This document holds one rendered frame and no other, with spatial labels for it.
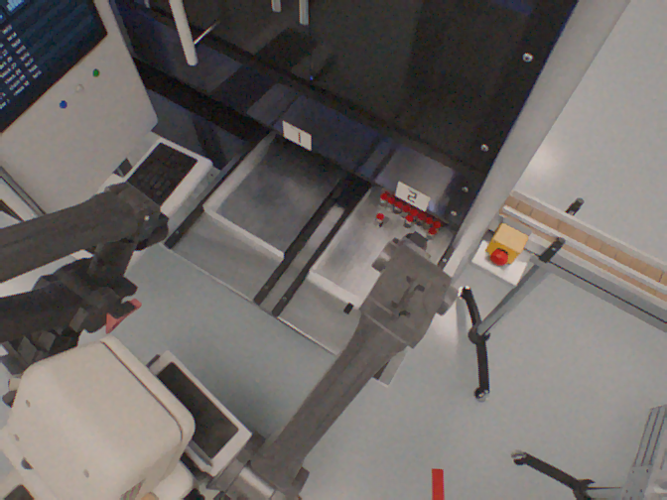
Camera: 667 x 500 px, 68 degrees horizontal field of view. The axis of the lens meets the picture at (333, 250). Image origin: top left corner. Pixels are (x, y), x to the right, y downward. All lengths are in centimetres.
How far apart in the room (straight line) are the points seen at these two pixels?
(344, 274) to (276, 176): 36
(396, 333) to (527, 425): 169
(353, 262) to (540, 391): 121
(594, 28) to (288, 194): 86
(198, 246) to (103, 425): 71
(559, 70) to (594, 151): 211
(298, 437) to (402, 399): 144
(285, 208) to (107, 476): 86
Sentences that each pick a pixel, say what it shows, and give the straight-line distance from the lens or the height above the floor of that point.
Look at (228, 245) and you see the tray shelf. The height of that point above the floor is 88.
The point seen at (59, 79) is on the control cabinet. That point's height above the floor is 117.
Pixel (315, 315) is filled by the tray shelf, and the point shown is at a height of 88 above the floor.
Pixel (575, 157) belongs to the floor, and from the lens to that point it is 290.
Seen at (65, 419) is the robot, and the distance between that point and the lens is 73.
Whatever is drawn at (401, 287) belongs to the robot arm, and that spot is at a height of 152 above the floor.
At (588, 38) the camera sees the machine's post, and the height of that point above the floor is 157.
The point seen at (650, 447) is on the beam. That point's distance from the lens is 182.
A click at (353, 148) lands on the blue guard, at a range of 122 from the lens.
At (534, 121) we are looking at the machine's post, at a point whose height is 139.
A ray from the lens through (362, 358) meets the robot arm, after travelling 59.
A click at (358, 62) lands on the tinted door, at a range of 105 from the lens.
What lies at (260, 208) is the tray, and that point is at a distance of 137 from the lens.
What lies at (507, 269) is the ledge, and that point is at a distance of 137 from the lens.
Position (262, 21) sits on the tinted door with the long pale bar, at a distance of 116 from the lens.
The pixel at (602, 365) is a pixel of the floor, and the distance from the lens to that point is 241.
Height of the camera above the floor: 204
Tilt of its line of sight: 63 degrees down
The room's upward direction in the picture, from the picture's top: 3 degrees clockwise
